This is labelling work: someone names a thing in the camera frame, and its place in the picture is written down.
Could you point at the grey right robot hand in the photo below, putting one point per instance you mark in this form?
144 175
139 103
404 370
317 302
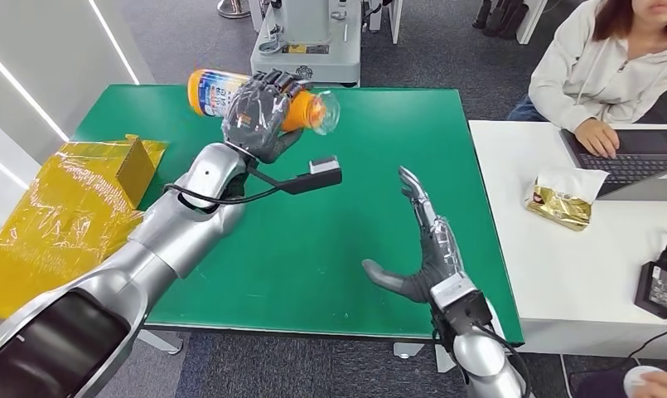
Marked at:
437 258

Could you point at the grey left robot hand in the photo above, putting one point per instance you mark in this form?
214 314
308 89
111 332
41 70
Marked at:
253 123

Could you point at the orange plastic bottle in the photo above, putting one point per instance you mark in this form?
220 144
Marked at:
212 93

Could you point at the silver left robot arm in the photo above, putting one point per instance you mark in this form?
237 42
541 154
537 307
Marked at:
163 241

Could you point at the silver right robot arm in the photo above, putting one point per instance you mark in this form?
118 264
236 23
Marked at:
481 357

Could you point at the white machine base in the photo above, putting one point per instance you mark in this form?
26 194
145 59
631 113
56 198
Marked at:
305 55

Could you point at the white table foot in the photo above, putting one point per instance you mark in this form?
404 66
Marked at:
444 360
160 341
407 350

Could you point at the chrome stand base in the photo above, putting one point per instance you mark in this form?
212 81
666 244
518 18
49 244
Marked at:
234 8

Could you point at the gold and white snack bag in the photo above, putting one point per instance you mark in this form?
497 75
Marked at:
562 204

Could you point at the person's hand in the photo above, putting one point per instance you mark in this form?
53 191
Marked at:
665 387
597 137

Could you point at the dark grey laptop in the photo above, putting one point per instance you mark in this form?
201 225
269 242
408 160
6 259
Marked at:
635 165

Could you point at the yellow taped cardboard box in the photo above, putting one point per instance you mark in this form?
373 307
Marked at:
53 219

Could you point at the black power adapter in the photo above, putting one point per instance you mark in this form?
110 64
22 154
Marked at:
658 287

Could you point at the white round device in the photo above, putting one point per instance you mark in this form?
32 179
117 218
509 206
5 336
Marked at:
638 376

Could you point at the person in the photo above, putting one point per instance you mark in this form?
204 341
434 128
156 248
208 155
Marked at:
591 71

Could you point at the white desk leg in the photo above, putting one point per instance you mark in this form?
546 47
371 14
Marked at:
530 22

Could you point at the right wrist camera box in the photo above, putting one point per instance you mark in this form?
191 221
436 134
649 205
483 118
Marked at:
459 305

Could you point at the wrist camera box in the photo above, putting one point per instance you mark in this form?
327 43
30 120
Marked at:
459 305
316 176

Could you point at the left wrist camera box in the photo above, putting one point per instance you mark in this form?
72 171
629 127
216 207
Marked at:
316 176

